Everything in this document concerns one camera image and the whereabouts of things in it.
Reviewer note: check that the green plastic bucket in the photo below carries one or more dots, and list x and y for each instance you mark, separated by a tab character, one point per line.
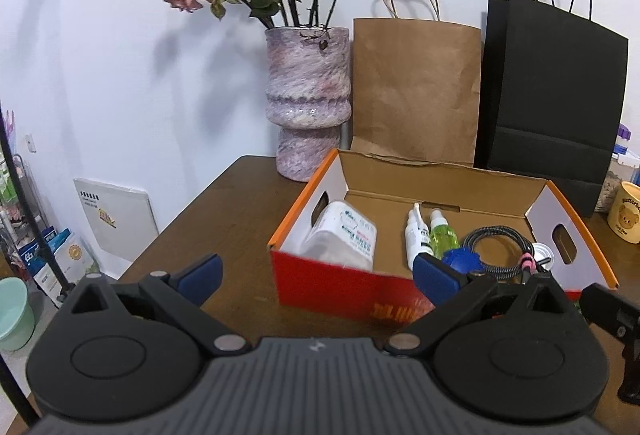
14	315

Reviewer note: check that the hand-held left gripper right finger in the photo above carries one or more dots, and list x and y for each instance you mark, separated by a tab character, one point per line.
435	278

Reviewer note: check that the white flat panel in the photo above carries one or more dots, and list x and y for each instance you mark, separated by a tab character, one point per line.
117	220

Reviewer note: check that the black paper bag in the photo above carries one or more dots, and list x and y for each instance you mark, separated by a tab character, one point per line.
555	105

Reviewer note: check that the white plastic bottle cap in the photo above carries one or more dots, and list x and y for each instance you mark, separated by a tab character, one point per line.
542	256

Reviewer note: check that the white packet with orange circle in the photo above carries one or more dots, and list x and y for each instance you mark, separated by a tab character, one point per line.
75	257

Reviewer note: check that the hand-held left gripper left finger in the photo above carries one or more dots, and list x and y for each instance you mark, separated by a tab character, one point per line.
200	272

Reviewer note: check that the brown paper bag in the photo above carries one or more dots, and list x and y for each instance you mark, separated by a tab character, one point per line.
415	90

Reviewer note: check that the white wall socket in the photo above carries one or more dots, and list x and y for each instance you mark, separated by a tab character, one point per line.
31	144

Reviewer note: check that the green spray bottle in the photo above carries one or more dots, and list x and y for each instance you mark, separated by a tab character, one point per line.
442	237

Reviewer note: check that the jar with purple lid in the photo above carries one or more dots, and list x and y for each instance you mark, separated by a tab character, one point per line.
627	137

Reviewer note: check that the white tissue pack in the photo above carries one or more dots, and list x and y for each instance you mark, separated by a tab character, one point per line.
342	235

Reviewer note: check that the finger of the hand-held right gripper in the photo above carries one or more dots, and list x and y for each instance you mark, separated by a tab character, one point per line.
594	302

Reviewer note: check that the black stand pole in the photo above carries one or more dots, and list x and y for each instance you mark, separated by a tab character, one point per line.
15	315

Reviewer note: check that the yellow bear mug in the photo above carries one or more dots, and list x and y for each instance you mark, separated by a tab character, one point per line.
625	215

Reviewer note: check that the white spray bottle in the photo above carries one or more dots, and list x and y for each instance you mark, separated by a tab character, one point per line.
416	240

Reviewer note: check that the purple marbled vase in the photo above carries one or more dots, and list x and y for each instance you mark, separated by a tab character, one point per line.
307	85

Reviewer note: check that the orange cardboard box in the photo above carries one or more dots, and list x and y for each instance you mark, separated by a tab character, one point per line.
345	290

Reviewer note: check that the blue round plastic object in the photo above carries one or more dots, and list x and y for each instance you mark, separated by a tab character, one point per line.
462	261

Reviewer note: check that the blue white packet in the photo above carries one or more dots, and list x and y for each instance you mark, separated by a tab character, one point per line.
40	267

